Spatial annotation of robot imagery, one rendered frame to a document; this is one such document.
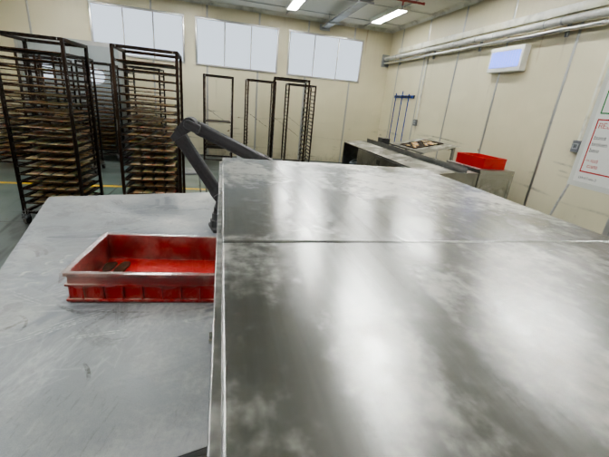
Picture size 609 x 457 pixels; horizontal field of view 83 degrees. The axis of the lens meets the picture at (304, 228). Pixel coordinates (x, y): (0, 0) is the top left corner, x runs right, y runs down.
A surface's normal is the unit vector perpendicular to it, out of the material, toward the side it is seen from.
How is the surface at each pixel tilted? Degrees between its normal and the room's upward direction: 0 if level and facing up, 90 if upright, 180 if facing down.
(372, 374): 0
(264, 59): 90
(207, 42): 90
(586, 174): 90
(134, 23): 90
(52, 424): 0
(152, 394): 0
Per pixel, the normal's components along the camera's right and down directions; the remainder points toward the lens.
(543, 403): 0.09, -0.94
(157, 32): 0.22, 0.35
